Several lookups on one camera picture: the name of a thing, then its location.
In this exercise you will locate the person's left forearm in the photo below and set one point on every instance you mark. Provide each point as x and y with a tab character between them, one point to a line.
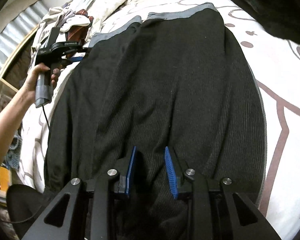
11	117

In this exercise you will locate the person's left hand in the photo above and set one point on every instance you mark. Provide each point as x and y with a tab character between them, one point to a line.
29	86

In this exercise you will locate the cartoon print bed sheet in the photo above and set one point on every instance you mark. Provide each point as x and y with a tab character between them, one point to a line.
275	63

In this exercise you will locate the black sweater with grey trim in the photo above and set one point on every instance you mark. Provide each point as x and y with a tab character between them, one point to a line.
178	79

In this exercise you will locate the pile of crumpled clothes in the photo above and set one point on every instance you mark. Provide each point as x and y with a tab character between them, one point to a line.
63	17

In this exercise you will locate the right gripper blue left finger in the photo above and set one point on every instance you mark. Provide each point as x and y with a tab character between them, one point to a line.
125	167

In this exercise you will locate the grey window curtain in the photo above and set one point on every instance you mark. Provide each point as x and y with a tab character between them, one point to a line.
15	31

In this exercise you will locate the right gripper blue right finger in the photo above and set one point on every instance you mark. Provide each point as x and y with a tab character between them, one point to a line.
175	173

